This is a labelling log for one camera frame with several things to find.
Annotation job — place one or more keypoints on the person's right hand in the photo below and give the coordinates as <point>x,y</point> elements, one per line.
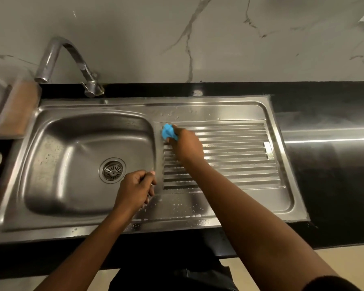
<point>186,145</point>

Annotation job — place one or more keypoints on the person's left hand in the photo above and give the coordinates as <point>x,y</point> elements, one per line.
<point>133,187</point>

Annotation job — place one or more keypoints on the stainless steel sink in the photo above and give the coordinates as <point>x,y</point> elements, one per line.
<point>133,166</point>

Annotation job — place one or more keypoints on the round sink drain strainer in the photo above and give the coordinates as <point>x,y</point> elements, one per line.
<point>112,170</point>

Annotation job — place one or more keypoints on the person's right fingers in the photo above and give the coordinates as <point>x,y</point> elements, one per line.
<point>171,138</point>

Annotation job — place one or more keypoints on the clear plastic container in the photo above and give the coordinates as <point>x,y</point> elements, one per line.
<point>9,106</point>

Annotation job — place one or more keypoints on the person's right forearm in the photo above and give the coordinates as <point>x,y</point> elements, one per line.
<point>261,227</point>

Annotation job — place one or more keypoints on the chrome faucet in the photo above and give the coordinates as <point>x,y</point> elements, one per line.
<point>69,63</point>

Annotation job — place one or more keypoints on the person's left forearm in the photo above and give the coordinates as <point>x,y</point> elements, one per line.
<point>88,251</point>

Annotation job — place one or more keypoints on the person's left fingers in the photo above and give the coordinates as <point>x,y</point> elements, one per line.
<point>150,186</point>

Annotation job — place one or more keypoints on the person's dark clothing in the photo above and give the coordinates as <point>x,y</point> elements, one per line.
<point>173,277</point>

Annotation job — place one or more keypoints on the blue cleaning cloth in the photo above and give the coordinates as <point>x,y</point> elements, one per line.
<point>167,132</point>

